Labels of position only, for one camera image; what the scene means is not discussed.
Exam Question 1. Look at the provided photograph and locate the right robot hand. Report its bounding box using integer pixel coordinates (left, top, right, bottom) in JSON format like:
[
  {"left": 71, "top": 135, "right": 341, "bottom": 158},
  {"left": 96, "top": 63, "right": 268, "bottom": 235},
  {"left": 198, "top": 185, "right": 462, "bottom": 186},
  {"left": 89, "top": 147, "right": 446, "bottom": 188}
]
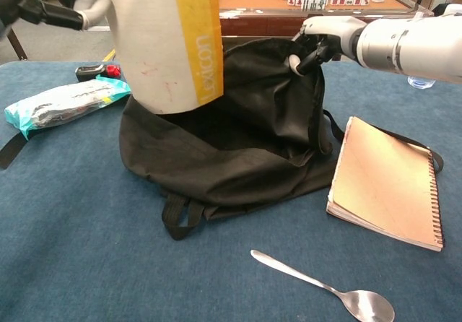
[{"left": 288, "top": 14, "right": 366, "bottom": 76}]

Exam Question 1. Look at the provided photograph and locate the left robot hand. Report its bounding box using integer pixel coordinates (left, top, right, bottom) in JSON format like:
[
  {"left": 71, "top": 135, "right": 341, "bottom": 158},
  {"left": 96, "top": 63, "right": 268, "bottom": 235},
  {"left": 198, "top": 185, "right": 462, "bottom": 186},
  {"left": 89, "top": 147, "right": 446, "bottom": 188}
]
[{"left": 0, "top": 0, "right": 117, "bottom": 41}]

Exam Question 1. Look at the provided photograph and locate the white and yellow Lexicon box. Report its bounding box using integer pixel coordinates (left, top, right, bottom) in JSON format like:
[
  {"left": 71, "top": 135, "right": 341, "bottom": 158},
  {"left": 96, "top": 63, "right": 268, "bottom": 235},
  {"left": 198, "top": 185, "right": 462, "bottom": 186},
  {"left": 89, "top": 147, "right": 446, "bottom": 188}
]
[{"left": 95, "top": 0, "right": 225, "bottom": 116}]

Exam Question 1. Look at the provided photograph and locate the black fabric backpack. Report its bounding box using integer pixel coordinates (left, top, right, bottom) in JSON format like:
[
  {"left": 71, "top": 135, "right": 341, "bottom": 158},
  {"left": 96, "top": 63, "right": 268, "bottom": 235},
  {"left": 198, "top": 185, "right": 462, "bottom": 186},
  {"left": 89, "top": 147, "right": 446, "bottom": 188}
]
[{"left": 0, "top": 37, "right": 445, "bottom": 241}]

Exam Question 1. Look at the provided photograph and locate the dark furniture leg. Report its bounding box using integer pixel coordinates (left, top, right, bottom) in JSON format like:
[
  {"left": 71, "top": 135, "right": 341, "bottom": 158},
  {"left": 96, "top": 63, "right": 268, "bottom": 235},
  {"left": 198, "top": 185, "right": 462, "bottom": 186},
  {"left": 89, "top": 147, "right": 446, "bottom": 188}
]
[{"left": 6, "top": 27, "right": 29, "bottom": 62}]

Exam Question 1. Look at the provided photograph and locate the small black key fob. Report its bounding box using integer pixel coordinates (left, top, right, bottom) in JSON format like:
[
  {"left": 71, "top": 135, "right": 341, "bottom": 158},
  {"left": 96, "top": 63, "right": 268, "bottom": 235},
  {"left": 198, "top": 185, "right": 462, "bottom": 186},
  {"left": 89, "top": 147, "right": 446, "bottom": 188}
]
[{"left": 74, "top": 64, "right": 107, "bottom": 83}]

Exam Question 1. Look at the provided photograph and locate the brown mahjong table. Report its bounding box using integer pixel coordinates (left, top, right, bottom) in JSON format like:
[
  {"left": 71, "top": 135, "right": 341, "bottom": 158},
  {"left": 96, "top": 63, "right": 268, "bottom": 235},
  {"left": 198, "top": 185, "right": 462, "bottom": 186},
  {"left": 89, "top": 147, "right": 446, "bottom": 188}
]
[{"left": 217, "top": 0, "right": 435, "bottom": 62}]

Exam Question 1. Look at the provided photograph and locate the teal plastic snack packet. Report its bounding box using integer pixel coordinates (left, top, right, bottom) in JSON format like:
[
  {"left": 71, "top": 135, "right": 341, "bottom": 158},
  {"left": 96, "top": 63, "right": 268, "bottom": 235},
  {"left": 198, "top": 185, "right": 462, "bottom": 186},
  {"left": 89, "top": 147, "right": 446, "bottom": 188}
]
[{"left": 4, "top": 76, "right": 132, "bottom": 141}]

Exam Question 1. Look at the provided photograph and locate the clear plastic water bottle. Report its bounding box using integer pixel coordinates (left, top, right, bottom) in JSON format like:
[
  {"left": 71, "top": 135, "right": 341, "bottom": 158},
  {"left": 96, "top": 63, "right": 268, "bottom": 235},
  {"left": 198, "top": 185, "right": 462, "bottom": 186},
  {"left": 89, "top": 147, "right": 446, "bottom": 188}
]
[{"left": 407, "top": 3, "right": 462, "bottom": 90}]

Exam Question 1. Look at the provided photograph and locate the tan spiral notebook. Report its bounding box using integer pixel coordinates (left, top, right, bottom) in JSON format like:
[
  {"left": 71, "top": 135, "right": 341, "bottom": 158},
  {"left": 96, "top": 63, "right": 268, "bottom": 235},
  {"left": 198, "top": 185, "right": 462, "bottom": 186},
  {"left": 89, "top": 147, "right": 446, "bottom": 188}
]
[{"left": 326, "top": 116, "right": 446, "bottom": 253}]

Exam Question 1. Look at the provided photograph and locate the blue table cloth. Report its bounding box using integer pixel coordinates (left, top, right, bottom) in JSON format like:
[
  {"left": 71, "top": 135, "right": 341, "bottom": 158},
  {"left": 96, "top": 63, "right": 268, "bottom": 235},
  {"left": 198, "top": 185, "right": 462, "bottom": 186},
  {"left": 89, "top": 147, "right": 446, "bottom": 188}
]
[{"left": 0, "top": 60, "right": 462, "bottom": 322}]

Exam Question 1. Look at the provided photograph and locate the metal spoon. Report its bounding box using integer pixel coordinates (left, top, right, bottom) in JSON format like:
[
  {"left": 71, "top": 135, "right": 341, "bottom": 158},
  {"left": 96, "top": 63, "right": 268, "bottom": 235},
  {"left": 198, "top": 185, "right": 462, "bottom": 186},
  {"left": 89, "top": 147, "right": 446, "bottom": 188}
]
[{"left": 250, "top": 248, "right": 396, "bottom": 322}]

